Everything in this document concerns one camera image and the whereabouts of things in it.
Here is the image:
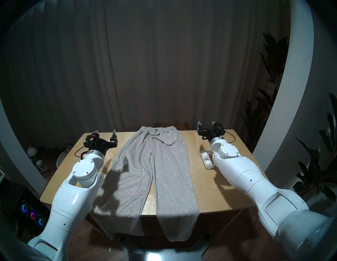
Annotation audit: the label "white lint roller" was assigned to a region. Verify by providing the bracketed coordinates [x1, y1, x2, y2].
[200, 149, 216, 170]

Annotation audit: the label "wide white arch pillar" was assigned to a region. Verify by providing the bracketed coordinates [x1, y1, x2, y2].
[253, 0, 315, 182]

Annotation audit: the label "leafy plant in white pot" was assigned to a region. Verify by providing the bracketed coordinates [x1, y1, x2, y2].
[292, 92, 337, 203]

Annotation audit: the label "tall dark leafy plant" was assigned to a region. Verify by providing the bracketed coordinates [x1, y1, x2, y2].
[240, 32, 289, 152]

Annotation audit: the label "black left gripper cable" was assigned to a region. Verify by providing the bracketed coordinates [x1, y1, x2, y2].
[74, 143, 90, 158]

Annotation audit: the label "grey pleated curtain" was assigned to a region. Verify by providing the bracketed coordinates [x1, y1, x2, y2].
[5, 0, 290, 149]

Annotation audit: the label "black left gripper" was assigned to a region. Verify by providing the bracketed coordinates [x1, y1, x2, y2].
[84, 129, 118, 156]

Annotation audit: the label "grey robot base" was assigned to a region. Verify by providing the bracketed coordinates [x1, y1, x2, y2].
[120, 235, 211, 261]

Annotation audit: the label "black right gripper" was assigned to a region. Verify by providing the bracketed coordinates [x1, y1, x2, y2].
[197, 121, 226, 140]

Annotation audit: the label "striped woven basket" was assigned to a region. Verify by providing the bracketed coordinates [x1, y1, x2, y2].
[56, 143, 74, 169]

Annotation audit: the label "black computer with rgb fans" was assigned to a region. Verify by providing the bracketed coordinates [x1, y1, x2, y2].
[0, 179, 61, 238]

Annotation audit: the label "narrow white arch pillar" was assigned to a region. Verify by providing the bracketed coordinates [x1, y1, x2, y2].
[0, 97, 48, 195]

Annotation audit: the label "grey drawstring sweatpants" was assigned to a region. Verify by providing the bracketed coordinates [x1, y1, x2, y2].
[90, 126, 200, 242]

